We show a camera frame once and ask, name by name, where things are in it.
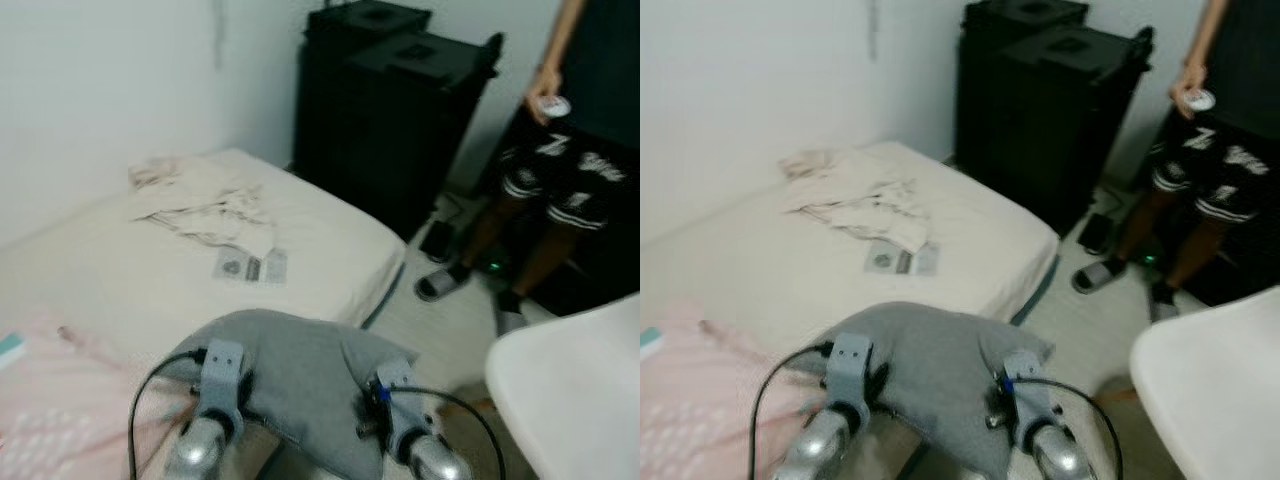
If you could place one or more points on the person in printed black shorts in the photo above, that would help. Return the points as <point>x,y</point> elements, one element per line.
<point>1225,165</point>
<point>570,170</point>

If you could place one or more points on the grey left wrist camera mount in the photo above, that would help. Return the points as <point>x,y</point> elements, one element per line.
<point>222,370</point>
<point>850,365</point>

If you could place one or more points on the small black power box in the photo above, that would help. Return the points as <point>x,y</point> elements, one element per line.
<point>1095,232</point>
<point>437,240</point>

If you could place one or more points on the white plastic chair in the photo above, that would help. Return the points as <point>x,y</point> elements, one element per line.
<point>570,390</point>
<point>1210,380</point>

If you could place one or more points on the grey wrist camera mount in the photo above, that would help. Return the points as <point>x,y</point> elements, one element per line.
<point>1025,390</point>
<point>400,400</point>
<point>222,370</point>
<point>850,365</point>

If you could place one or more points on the black equipment case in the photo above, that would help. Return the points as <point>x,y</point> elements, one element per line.
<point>1070,130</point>
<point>330,60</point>
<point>990,60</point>
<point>420,140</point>

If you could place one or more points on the bare person hand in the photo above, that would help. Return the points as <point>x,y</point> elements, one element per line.
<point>545,85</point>
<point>1190,80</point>

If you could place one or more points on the grey pillow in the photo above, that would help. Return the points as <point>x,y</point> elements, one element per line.
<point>940,370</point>
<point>300,370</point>

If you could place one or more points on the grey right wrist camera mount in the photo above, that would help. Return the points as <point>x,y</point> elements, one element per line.
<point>400,400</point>
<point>1025,390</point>

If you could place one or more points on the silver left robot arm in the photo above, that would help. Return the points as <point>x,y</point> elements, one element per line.
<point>200,450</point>
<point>820,450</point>

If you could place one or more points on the small round white device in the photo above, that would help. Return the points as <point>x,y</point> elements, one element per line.
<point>1202,100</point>
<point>558,106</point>

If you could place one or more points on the crumpled beige cloth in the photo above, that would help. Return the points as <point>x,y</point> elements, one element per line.
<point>850,195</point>
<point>200,205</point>

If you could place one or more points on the cream sheeted bed mattress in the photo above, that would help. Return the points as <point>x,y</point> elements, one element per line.
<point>980,230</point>
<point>320,240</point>

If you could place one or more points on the pink orange patterned pillow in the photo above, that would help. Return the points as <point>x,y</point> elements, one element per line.
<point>700,400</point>
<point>70,400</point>

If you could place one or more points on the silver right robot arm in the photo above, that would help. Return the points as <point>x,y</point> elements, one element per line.
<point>1060,458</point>
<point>440,462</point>

